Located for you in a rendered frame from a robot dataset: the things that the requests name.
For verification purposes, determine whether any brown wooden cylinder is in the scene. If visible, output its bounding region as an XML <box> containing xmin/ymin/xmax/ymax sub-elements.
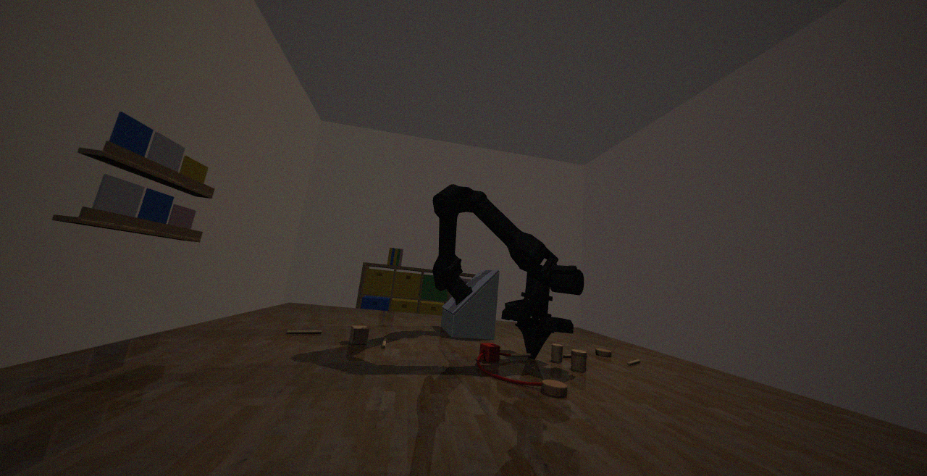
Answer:
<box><xmin>571</xmin><ymin>349</ymin><xmax>587</xmax><ymax>371</ymax></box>

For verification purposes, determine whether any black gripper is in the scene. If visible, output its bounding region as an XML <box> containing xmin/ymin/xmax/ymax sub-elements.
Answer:
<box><xmin>515</xmin><ymin>288</ymin><xmax>574</xmax><ymax>359</ymax></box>

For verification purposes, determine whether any small wooden cylinder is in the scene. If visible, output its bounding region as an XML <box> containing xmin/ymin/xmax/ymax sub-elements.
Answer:
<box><xmin>551</xmin><ymin>343</ymin><xmax>563</xmax><ymax>362</ymax></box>

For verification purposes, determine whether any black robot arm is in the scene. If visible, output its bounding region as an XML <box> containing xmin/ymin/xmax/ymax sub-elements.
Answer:
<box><xmin>432</xmin><ymin>184</ymin><xmax>584</xmax><ymax>321</ymax></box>

